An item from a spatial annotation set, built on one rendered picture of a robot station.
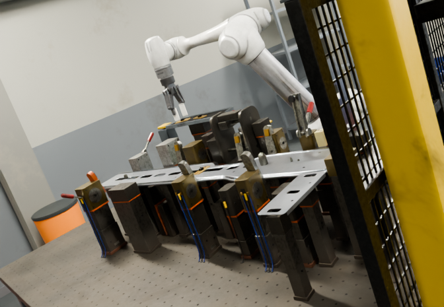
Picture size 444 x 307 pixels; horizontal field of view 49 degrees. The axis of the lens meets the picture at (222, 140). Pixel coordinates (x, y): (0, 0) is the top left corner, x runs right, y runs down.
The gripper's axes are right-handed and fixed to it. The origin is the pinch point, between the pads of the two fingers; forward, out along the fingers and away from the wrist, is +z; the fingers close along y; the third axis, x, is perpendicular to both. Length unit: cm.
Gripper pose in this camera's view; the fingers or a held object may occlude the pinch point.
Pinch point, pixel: (180, 113)
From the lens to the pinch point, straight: 254.5
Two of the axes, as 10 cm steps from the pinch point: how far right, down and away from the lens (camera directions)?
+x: 8.6, -2.0, -4.6
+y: -3.8, 3.4, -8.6
